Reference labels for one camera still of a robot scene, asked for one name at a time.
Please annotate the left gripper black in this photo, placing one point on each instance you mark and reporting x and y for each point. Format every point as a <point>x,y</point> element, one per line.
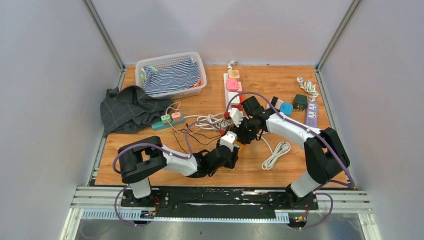
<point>231,162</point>

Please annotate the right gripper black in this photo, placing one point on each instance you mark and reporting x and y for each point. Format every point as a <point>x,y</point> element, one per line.
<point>244,138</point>

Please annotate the dark green plug adapter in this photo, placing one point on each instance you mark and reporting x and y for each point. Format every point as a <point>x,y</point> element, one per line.
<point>300,102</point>

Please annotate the purple power strip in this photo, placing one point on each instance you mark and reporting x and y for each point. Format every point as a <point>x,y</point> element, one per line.
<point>311,114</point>

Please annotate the orange power strip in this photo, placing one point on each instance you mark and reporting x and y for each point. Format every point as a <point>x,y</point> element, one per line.
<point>241,147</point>

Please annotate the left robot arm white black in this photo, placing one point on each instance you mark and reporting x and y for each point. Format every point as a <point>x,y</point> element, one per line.
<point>137,161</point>

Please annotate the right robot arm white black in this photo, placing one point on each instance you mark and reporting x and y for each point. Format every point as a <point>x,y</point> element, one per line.
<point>325,155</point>

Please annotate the blue plug adapter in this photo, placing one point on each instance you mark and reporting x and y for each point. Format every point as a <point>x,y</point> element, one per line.
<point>286,108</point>

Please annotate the pink plug adapter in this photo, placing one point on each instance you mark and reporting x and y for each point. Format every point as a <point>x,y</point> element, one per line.
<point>233,85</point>

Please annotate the beige round-pattern plug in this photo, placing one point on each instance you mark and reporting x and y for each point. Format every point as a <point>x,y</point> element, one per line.
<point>233,74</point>

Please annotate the salmon plug adapter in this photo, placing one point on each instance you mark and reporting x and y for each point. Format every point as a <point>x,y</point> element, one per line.
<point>177,116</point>

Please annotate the small black charger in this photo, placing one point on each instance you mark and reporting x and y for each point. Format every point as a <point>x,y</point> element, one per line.
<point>274,101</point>

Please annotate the long white power strip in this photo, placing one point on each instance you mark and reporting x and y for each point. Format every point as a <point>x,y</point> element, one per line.
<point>236,103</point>

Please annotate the teal power strip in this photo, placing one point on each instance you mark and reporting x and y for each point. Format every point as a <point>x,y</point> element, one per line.
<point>160,125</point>

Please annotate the white plastic basket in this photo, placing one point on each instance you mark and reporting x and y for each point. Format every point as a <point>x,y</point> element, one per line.
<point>170,60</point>

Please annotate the blue white striped cloth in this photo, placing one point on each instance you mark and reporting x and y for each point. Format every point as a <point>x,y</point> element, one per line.
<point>181,76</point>

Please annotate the dark grey plaid cloth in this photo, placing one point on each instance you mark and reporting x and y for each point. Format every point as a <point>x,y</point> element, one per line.
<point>130,110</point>

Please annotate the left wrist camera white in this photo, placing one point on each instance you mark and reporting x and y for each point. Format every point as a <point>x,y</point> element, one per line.
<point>228,140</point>

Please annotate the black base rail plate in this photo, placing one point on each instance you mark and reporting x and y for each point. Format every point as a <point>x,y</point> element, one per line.
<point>218,202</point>

